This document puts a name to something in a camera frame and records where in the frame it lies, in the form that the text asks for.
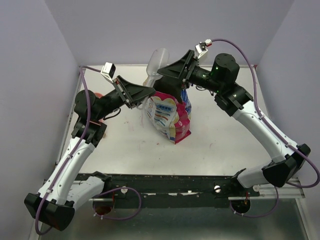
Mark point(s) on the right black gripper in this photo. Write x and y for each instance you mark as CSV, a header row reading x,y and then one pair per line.
x,y
177,69

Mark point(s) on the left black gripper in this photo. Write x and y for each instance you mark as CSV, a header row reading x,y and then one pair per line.
x,y
133,92

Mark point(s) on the clear plastic scoop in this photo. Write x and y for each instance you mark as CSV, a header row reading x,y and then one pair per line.
x,y
158,60

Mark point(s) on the pet food bag pink white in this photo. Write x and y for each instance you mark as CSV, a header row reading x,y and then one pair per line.
x,y
169,110

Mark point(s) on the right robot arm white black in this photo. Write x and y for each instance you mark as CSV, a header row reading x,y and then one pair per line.
x,y
286,155

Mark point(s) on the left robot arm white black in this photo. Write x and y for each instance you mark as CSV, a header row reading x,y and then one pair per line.
x,y
56,202

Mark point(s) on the pink cat-shaped pet bowl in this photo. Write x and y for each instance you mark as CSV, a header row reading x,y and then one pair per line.
x,y
99,95

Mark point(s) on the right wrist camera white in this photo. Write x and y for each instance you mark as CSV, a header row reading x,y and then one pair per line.
x,y
201,49

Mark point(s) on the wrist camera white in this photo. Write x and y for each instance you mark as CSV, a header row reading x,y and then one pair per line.
x,y
108,71
201,49

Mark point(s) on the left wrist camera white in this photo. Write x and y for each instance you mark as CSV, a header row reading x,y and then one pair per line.
x,y
108,71

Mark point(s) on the black mounting base rail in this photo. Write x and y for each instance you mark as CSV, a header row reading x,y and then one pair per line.
x,y
173,191

